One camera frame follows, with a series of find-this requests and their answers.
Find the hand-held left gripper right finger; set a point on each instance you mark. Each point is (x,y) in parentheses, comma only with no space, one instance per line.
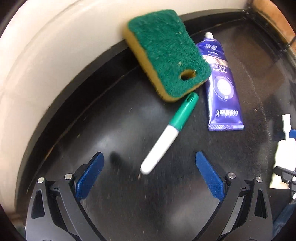
(210,177)

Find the green and white marker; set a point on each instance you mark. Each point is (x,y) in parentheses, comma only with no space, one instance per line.
(166,136)

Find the white plastic bottle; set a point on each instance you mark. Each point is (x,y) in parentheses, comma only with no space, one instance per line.
(285,150)

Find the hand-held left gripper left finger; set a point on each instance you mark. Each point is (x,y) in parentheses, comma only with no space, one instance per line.
(89,178)

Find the blue toothpaste tube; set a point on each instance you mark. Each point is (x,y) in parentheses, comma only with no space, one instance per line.
(220,85)

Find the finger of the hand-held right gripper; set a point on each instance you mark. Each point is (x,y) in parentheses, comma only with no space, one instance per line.
(284,173)

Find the green and yellow sponge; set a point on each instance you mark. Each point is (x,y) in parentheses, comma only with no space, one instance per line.
(166,53)

